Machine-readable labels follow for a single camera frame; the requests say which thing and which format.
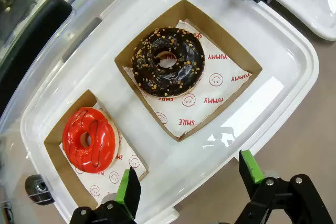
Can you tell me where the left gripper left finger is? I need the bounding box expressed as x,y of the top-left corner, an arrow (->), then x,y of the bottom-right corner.
69,166 -> 142,224

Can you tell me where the white display tray with donuts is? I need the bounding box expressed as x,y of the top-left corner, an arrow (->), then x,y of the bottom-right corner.
20,0 -> 320,224

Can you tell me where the chocolate nut-sprinkled donut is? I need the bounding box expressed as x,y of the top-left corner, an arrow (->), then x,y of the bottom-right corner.
131,26 -> 206,98

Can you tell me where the red glazed donut in box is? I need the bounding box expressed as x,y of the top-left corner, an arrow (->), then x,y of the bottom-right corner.
44,89 -> 149,209

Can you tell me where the clear hinged display lid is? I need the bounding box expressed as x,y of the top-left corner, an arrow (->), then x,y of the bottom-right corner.
0,0 -> 257,206

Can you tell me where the red donut's printed paper liner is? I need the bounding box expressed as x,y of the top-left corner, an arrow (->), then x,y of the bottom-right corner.
59,100 -> 148,204

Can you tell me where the chocolate donut in box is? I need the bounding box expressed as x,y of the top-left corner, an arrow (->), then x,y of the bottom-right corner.
114,0 -> 263,142

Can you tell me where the black lid handle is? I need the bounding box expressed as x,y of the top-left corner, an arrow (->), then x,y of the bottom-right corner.
0,0 -> 73,116

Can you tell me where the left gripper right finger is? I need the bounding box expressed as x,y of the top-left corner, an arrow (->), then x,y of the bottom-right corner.
237,150 -> 334,224

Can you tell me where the chocolate donut's printed paper liner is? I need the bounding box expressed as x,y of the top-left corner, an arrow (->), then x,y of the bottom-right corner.
123,19 -> 253,137

